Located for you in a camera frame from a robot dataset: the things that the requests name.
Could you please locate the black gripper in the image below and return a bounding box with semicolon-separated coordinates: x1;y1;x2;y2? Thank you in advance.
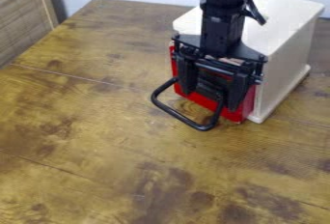
172;7;267;112

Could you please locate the red wooden drawer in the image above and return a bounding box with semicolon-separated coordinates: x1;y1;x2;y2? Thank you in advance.
170;42;256;123

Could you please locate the black metal drawer handle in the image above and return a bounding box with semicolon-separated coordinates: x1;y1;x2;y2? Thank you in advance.
151;74;226;131

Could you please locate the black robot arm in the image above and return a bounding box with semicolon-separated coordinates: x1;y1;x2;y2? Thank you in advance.
166;0;267;111

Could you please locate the white wooden cabinet box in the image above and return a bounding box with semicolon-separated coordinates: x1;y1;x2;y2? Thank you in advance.
171;0;326;125

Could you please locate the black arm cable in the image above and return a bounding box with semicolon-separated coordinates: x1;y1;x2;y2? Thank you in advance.
242;0;268;27

